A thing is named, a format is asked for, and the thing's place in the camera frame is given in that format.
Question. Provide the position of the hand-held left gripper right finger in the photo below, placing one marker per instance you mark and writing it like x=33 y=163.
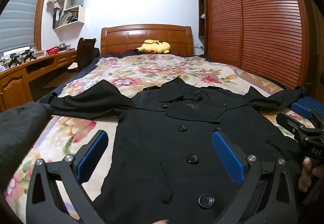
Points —
x=227 y=158

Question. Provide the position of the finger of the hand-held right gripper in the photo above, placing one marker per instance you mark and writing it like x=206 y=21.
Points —
x=288 y=124
x=301 y=110

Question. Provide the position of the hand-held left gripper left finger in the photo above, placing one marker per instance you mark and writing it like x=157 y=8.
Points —
x=92 y=155

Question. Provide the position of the black coat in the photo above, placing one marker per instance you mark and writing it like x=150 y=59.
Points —
x=157 y=163

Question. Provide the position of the person's right hand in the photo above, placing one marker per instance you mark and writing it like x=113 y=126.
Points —
x=305 y=173

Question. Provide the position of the dark cloth pile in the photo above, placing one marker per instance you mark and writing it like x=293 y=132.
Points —
x=17 y=132

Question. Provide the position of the wooden louvered wardrobe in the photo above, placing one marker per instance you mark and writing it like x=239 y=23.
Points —
x=265 y=24

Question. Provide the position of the floral blanket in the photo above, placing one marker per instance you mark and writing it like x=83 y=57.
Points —
x=141 y=72

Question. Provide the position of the dark office chair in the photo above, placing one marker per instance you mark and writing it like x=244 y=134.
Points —
x=84 y=54

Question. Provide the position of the wooden desk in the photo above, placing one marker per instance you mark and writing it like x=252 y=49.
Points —
x=12 y=84

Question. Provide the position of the red basket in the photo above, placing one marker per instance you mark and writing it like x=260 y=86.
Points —
x=52 y=50

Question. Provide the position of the grey box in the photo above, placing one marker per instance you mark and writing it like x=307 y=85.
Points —
x=63 y=46

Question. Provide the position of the wooden bed headboard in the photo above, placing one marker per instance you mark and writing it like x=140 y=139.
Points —
x=126 y=39

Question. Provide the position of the yellow plush toy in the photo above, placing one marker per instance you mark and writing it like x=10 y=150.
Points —
x=154 y=48

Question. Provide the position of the row of books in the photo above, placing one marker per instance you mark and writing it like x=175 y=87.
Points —
x=64 y=17

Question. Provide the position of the grey window blind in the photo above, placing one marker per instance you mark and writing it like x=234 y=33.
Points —
x=17 y=19

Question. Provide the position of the white paper bag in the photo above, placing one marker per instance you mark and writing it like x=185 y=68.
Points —
x=76 y=0

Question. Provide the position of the white wall shelf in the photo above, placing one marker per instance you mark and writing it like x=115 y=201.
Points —
x=81 y=15

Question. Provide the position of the wooden window frame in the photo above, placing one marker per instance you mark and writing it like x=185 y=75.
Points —
x=40 y=11

